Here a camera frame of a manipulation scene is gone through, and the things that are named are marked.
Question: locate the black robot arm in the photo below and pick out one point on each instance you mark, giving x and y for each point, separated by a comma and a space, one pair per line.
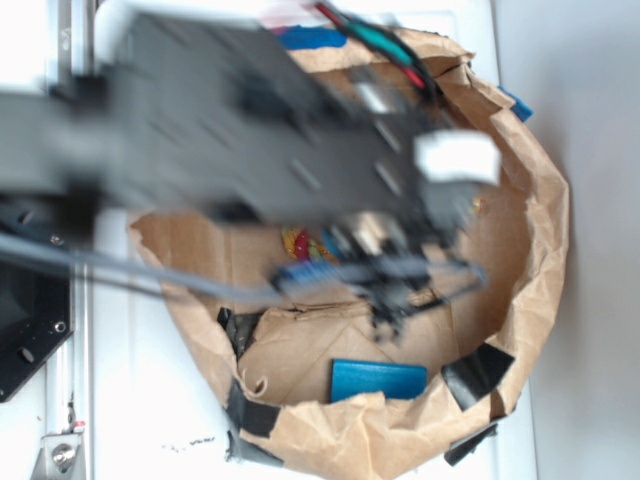
218, 118

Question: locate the brown paper bag tray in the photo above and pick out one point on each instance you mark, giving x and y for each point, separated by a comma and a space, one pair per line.
478, 351

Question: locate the blue tape piece right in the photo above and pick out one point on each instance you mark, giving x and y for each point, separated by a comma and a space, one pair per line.
519, 107

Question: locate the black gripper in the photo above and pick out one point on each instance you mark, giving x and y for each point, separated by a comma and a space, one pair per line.
402, 265

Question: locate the pink green yellow rope toy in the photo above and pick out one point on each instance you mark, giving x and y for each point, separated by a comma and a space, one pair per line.
302, 245

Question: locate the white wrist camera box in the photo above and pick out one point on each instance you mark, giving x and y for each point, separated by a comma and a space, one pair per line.
447, 156

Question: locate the blue tape strip top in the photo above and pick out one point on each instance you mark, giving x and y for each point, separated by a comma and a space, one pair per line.
308, 38

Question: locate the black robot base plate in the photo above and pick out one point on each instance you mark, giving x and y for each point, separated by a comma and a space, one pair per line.
35, 318

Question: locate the blue rectangular block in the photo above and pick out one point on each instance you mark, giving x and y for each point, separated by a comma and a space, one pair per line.
395, 381

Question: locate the aluminium frame rail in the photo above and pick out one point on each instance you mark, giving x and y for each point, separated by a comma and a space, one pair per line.
66, 449

